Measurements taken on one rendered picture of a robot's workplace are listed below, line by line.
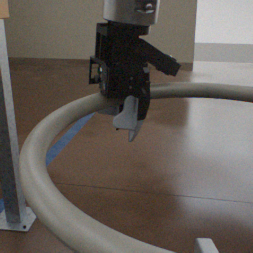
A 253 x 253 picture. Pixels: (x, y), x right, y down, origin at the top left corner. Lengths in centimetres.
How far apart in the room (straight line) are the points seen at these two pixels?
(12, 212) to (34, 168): 149
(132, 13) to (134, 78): 11
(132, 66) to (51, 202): 32
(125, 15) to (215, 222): 147
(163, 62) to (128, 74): 8
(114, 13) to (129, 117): 18
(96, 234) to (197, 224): 157
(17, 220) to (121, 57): 141
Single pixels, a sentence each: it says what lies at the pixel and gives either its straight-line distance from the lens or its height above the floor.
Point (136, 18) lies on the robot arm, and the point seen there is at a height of 104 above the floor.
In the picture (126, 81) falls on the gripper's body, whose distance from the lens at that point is 57.
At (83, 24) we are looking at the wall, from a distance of 662.
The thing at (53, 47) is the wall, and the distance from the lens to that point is 688.
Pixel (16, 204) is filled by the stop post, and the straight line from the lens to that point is 180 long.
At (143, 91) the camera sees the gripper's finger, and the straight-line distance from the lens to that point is 57.
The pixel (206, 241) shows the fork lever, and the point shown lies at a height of 92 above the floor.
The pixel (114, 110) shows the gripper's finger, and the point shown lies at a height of 87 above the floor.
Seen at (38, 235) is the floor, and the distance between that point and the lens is 177.
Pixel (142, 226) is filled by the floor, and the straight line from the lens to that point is 178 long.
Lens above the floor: 107
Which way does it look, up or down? 20 degrees down
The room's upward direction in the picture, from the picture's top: straight up
